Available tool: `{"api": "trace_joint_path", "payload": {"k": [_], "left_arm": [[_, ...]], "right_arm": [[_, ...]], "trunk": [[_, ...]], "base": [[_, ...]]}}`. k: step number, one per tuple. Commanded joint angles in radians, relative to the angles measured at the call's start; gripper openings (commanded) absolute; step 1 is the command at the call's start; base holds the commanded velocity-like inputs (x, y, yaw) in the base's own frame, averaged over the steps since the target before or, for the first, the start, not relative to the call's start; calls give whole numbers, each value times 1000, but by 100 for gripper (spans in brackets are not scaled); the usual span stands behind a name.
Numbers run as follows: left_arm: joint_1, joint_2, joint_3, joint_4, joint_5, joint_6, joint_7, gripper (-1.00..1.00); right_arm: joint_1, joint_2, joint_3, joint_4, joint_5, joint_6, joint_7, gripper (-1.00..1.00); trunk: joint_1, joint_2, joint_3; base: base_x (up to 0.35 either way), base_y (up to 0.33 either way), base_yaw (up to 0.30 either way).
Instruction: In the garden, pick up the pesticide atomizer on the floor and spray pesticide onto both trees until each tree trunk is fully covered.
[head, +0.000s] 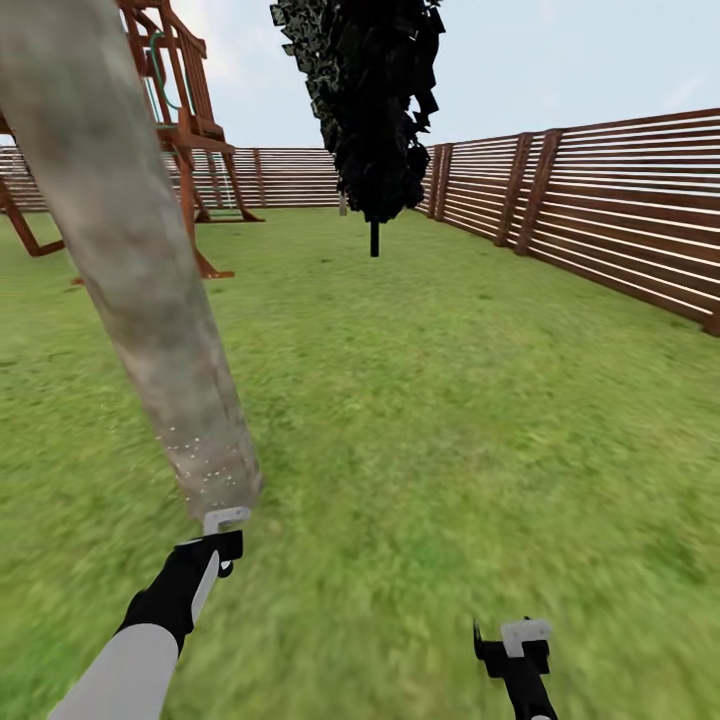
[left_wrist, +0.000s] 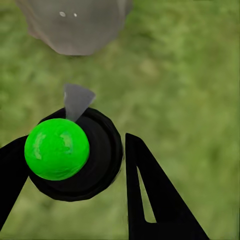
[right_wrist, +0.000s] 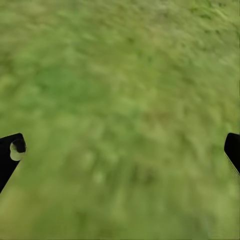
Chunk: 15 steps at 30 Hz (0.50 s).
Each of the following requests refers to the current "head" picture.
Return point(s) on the pesticide atomizer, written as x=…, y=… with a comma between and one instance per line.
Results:
x=225, y=569

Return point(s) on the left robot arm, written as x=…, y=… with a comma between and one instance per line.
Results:
x=130, y=677

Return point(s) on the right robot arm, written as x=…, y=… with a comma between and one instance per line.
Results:
x=518, y=659

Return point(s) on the tree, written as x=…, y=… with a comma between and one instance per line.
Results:
x=71, y=93
x=302, y=20
x=386, y=50

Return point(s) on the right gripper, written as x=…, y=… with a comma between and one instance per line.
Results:
x=511, y=669

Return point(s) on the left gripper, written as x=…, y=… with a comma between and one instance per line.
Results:
x=230, y=544

